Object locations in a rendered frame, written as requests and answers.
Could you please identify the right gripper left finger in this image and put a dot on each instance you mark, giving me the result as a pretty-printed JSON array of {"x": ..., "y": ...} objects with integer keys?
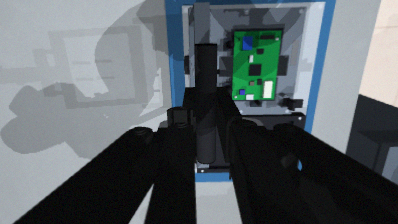
[{"x": 103, "y": 192}]

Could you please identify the green circuit board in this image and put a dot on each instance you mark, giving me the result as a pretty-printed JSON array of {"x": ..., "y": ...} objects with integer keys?
[{"x": 255, "y": 63}]

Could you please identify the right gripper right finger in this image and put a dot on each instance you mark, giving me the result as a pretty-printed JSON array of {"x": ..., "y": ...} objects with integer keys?
[{"x": 338, "y": 189}]

